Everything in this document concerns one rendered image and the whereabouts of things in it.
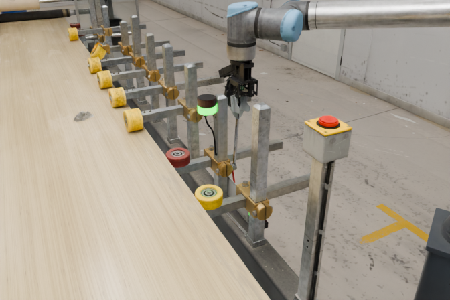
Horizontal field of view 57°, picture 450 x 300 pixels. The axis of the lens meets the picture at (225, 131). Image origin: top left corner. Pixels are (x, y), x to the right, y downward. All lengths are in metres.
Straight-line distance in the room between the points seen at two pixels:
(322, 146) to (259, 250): 0.55
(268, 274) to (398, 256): 1.34
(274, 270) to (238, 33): 0.70
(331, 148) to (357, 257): 1.59
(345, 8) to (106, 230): 0.91
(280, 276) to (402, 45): 3.29
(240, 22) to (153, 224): 0.62
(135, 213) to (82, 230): 0.14
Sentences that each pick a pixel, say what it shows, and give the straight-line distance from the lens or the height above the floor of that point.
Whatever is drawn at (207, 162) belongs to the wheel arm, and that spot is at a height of 0.85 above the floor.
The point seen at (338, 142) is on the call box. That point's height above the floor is 1.19.
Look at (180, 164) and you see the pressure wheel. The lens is 1.36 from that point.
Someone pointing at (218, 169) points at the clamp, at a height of 0.85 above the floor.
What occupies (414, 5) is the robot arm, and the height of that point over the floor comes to 1.39.
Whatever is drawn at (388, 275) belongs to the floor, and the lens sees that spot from 2.36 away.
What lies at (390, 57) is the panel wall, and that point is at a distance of 4.36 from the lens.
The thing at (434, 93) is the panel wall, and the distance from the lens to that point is 4.10.
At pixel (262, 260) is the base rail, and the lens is 1.28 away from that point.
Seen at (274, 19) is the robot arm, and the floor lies 1.35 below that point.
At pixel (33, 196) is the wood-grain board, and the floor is 0.90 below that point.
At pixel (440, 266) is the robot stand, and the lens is 1.68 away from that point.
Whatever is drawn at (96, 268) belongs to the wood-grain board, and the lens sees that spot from 1.01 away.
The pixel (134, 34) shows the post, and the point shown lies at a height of 1.09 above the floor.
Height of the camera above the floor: 1.59
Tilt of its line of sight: 27 degrees down
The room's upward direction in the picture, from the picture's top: straight up
